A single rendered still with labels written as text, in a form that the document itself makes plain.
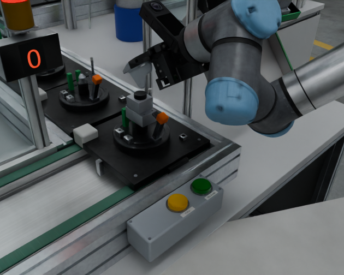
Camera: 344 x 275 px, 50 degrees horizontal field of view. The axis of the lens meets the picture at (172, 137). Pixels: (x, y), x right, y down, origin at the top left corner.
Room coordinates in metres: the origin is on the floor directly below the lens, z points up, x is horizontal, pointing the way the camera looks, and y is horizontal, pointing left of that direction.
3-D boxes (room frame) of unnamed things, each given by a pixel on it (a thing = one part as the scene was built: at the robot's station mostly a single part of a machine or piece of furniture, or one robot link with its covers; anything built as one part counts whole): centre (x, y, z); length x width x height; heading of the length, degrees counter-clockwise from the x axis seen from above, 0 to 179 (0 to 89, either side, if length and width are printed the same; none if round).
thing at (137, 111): (0.75, 0.08, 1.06); 0.08 x 0.04 x 0.07; 44
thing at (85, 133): (0.75, 0.21, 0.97); 0.05 x 0.05 x 0.04; 44
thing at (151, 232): (0.53, -0.01, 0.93); 0.21 x 0.07 x 0.06; 134
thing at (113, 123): (0.75, 0.07, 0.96); 0.24 x 0.24 x 0.02; 44
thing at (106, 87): (0.93, 0.25, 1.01); 0.24 x 0.24 x 0.13; 44
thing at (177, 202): (0.53, -0.01, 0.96); 0.04 x 0.04 x 0.02
